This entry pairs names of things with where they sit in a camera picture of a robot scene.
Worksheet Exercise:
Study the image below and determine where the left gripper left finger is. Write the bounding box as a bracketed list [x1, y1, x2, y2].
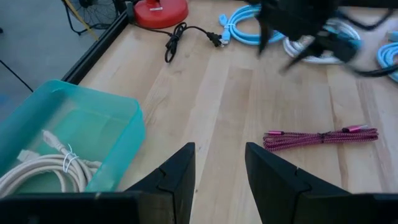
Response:
[126, 142, 197, 224]

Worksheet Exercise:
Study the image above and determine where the white USB cable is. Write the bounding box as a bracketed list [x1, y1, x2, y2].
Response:
[282, 17, 362, 65]

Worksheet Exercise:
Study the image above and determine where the pink black braided USB cable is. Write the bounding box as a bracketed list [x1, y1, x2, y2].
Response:
[262, 124, 380, 152]

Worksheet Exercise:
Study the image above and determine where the yellow hanging cable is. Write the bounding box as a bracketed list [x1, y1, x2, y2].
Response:
[61, 0, 100, 42]

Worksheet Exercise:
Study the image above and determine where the teal plastic bin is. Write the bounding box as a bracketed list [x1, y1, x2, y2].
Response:
[0, 79, 147, 196]

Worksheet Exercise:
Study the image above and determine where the red desk lamp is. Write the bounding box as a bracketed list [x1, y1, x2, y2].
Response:
[134, 0, 190, 30]

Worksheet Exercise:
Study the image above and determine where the light blue USB cable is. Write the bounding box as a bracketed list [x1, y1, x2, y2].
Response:
[376, 30, 398, 83]
[218, 4, 285, 47]

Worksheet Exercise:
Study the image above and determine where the black round fan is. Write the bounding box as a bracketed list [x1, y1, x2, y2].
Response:
[63, 0, 121, 32]

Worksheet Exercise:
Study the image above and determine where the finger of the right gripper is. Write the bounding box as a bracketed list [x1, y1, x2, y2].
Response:
[256, 18, 274, 60]
[277, 39, 332, 76]

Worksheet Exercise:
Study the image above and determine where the beige USB cable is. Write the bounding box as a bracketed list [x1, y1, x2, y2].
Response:
[0, 129, 103, 196]

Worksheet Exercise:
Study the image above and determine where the black aluminium table frame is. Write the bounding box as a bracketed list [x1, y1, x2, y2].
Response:
[60, 0, 135, 85]

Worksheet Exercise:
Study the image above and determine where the black lamp power cord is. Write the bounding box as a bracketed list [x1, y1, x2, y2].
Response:
[129, 17, 230, 64]

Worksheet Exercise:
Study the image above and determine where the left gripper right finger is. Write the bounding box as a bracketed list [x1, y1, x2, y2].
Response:
[244, 142, 351, 224]

